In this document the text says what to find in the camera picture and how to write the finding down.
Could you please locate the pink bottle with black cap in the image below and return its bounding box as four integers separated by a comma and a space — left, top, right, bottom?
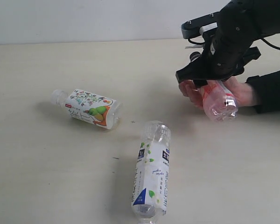
189, 51, 238, 122

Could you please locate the clear bottle with fruit label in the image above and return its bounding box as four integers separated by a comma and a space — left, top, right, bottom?
51, 89, 122, 130

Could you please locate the tall clear bottle white label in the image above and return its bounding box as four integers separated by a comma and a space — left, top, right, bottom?
131, 121, 171, 224

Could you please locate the person's bare hand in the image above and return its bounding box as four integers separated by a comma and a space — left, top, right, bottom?
178, 77, 259, 110

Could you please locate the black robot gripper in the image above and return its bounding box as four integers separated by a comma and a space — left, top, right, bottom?
175, 0, 280, 88

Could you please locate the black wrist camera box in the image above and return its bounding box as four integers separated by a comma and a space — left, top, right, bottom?
181, 12, 220, 46

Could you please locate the black sleeved forearm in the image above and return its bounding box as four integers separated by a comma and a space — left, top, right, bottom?
246, 70, 280, 113

